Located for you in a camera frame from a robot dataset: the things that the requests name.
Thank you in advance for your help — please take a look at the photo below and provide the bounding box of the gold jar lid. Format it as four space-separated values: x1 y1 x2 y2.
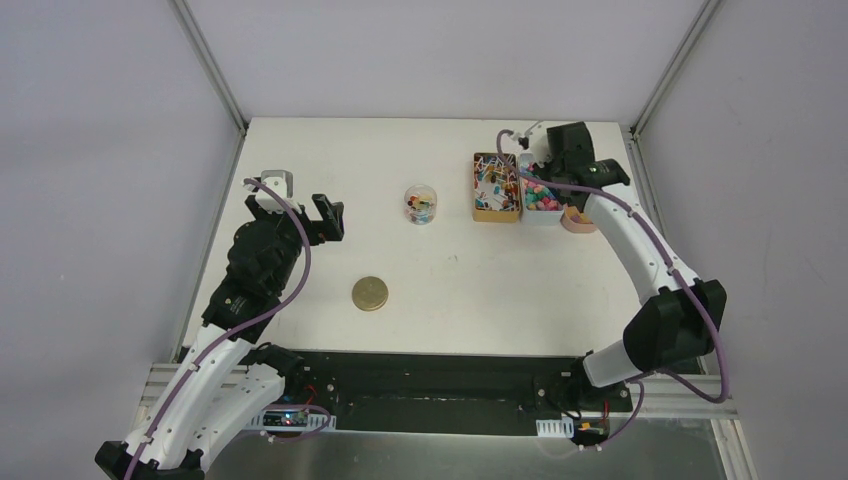
351 276 389 312

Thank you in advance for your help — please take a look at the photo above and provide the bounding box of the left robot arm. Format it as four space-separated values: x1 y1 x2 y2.
95 194 345 479

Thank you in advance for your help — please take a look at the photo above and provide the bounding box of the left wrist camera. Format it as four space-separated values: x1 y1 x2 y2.
242 169 296 214

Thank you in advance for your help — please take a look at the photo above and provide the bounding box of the pink tray of gummies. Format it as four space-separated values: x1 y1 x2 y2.
560 205 597 234

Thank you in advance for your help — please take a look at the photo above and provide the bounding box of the gold tin of lollipops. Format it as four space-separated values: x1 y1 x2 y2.
472 152 522 223

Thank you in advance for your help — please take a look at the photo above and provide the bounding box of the white tin of candies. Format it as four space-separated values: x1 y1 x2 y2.
518 153 564 226

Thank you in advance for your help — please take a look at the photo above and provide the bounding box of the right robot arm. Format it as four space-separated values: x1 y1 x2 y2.
541 122 727 410

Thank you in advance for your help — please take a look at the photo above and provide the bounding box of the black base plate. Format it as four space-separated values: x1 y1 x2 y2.
225 348 664 439

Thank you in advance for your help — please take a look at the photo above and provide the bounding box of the clear plastic jar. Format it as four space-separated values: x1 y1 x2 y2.
404 184 438 225

